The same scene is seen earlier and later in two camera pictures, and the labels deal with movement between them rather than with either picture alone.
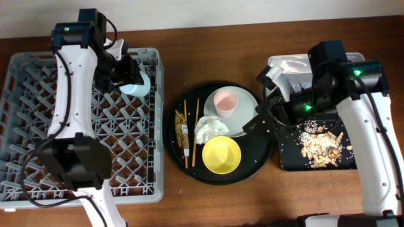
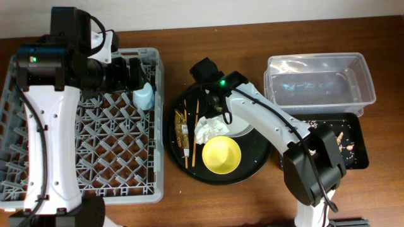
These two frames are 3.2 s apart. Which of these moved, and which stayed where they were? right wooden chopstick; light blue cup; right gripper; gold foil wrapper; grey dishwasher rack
Moved: right gripper; light blue cup
Stayed: gold foil wrapper; grey dishwasher rack; right wooden chopstick
